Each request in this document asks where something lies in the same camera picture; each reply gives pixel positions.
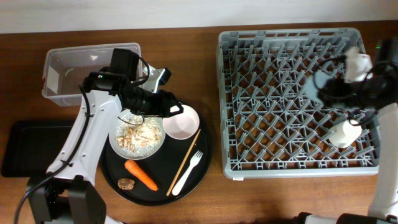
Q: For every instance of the brown food lump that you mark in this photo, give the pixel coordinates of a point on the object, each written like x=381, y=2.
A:
x=126, y=184

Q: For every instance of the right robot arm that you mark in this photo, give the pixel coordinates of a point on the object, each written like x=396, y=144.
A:
x=369, y=85

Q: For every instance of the wooden chopstick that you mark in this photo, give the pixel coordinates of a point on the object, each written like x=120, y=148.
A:
x=183, y=163

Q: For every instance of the black rectangular tray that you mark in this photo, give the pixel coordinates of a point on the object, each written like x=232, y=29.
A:
x=33, y=146

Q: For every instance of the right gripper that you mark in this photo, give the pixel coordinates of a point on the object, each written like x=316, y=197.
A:
x=335, y=88

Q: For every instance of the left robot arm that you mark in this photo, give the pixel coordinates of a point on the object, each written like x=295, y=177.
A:
x=67, y=194

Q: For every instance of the clear plastic bin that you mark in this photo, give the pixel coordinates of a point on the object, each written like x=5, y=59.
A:
x=66, y=68

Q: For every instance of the pink bowl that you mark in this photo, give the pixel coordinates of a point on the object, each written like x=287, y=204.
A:
x=182, y=126

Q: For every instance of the grey plate with rice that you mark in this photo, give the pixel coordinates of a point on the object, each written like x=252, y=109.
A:
x=136, y=137

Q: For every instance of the round black serving tray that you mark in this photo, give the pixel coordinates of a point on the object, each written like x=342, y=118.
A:
x=161, y=167

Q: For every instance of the white plastic fork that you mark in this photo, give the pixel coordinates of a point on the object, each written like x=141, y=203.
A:
x=195, y=159

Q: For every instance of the cream white cup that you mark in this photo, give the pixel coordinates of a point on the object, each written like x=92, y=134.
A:
x=345, y=133

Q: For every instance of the grey dishwasher rack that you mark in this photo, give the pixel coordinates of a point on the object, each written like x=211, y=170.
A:
x=269, y=128

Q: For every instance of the orange carrot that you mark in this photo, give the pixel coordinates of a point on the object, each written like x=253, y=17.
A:
x=133, y=168

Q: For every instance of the light blue cup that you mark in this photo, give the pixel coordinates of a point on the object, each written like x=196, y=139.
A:
x=318, y=79

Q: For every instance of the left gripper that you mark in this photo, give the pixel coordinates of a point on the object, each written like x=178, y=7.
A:
x=163, y=106

